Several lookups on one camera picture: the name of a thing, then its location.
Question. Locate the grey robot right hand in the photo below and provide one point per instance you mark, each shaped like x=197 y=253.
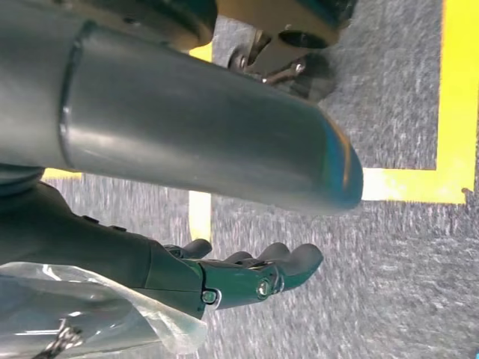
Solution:
x=186 y=124

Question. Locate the clear plastic film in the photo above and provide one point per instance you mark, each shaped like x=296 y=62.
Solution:
x=94 y=317

